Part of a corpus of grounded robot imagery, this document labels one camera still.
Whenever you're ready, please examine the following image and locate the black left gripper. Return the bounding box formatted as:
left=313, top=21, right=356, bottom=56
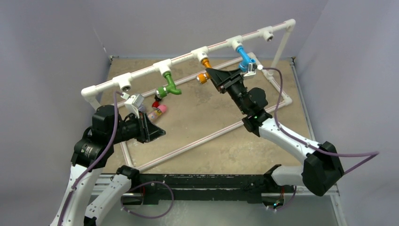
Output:
left=109, top=110, right=166, bottom=144

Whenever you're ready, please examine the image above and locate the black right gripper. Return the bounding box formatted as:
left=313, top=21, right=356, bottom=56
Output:
left=206, top=68, right=250, bottom=114

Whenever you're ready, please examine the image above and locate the orange water faucet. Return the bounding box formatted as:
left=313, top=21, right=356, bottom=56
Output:
left=196, top=58, right=212, bottom=84

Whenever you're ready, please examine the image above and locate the white PVC pipe frame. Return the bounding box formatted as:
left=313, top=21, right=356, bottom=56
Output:
left=81, top=19, right=296, bottom=171

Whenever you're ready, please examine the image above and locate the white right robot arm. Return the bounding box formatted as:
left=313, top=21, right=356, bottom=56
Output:
left=206, top=68, right=344, bottom=196

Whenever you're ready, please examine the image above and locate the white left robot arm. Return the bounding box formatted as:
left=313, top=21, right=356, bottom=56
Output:
left=51, top=105, right=166, bottom=226

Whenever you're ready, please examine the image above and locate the blue water faucet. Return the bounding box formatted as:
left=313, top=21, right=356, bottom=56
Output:
left=236, top=46, right=256, bottom=72

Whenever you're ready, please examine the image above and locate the green water faucet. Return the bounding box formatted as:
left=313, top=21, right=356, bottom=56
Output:
left=155, top=71, right=182, bottom=99

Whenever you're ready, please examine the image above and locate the pink capped colourful bottle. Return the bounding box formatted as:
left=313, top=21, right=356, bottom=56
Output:
left=147, top=105, right=168, bottom=122

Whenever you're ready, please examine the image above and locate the clear plastic cup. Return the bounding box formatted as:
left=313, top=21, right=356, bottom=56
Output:
left=138, top=104, right=147, bottom=112

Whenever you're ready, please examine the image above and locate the red and black faucet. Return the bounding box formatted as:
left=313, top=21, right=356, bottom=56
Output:
left=152, top=95, right=162, bottom=109

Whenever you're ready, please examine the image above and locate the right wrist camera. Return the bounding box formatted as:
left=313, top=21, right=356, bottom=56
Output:
left=243, top=63, right=263, bottom=79

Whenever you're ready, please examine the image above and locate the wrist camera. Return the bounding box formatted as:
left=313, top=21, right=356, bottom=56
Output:
left=120, top=92, right=144, bottom=117
left=243, top=63, right=263, bottom=79

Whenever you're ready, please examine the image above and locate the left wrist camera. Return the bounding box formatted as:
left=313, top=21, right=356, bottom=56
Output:
left=120, top=92, right=144, bottom=117

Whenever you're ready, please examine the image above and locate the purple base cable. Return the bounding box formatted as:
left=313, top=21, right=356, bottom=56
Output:
left=120, top=181, right=175, bottom=219

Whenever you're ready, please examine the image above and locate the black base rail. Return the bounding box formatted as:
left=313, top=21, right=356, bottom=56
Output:
left=127, top=174, right=294, bottom=205

